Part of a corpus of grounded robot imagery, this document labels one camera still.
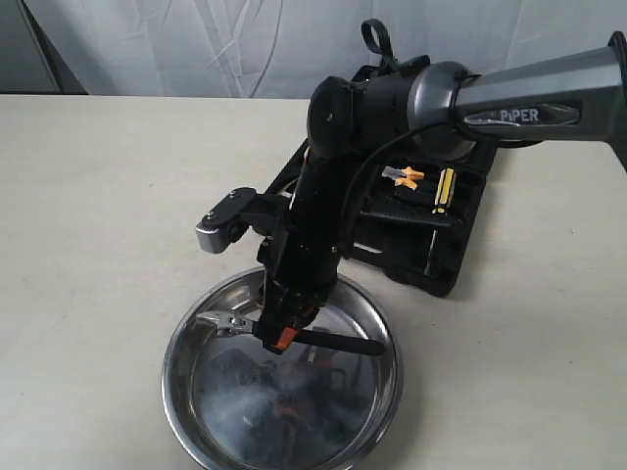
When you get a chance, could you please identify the white backdrop curtain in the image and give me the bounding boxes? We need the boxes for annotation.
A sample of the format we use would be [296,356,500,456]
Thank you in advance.
[1,0,626,98]

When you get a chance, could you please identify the adjustable wrench black handle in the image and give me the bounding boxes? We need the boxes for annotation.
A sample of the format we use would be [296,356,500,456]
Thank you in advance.
[197,309,386,357]

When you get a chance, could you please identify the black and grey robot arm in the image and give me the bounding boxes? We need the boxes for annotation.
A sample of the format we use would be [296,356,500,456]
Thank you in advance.
[254,21,626,353]

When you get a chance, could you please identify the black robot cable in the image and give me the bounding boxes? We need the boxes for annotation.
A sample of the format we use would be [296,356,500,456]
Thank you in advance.
[337,18,486,256]

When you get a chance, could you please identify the black plastic tool case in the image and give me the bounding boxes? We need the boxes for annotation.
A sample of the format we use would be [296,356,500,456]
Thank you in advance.
[264,61,499,299]

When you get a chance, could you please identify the large yellow black screwdriver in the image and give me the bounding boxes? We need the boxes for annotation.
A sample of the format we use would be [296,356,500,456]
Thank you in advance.
[423,167,457,276]

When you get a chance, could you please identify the round stainless steel tray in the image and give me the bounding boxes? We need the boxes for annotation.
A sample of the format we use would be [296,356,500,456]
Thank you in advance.
[161,268,403,469]

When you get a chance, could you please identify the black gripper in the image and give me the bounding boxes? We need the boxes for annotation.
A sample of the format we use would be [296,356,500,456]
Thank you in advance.
[254,193,343,353]

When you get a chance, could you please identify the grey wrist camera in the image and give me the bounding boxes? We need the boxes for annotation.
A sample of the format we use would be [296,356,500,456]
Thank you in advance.
[195,188,258,255]

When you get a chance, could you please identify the orange handled pliers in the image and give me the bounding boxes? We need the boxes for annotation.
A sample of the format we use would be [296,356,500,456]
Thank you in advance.
[381,165,425,191]

